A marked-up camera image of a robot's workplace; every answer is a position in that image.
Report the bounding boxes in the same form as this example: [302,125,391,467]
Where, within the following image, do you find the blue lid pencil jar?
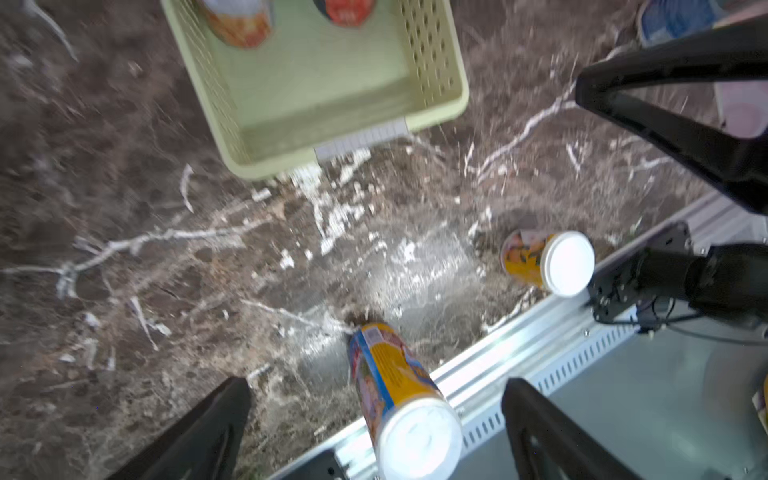
[635,0,748,48]

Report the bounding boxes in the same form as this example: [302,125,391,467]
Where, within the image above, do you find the white lid can back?
[198,0,275,49]

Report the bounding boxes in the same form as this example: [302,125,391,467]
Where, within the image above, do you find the green lid vegetable can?
[313,0,376,27]

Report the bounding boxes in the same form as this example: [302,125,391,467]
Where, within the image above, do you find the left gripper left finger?
[110,377,251,479]

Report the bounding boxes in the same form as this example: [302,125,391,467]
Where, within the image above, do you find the green plastic basket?
[163,1,469,180]

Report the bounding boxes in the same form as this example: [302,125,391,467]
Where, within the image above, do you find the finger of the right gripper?
[575,16,767,213]

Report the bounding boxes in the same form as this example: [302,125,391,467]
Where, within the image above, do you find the white lid yellow can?
[348,322,463,480]

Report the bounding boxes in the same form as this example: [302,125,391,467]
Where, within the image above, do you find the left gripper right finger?
[501,378,639,479]

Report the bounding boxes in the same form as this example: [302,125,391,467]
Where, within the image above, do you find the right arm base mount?
[587,221,692,329]

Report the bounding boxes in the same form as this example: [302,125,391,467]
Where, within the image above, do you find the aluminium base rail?
[274,193,767,479]

